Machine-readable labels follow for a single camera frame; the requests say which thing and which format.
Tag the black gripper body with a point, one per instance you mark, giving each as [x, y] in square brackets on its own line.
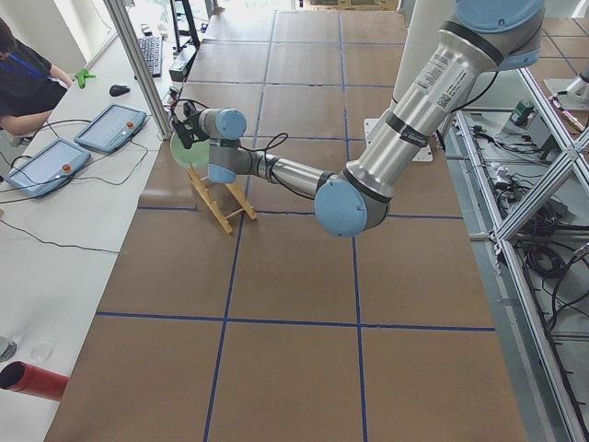
[192, 130]

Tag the light green plate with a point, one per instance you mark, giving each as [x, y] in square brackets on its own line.
[196, 156]

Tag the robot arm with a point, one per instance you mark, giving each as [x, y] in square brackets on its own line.
[479, 37]

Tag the wooden dish rack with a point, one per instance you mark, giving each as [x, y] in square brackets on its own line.
[225, 201]

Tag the far teach pendant tablet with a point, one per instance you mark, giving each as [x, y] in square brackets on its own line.
[112, 128]

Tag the teach pendant tablet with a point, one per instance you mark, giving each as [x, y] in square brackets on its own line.
[112, 128]
[50, 168]

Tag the black computer mouse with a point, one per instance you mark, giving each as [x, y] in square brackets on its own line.
[117, 90]

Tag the black keyboard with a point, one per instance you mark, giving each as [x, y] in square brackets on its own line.
[151, 49]

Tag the green plastic clamp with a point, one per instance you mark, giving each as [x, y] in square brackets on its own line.
[82, 76]

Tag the near teach pendant tablet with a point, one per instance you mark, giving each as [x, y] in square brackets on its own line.
[50, 168]

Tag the person in black shirt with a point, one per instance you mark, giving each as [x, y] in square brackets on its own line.
[31, 86]

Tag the red cylinder bottle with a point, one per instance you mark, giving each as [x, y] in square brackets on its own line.
[33, 380]

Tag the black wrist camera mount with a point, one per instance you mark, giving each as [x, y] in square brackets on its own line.
[190, 109]

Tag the aluminium frame post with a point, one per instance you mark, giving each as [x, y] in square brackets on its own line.
[124, 27]

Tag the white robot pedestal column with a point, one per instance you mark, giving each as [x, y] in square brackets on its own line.
[424, 17]

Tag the aluminium frame rail structure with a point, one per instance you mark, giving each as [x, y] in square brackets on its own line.
[519, 158]

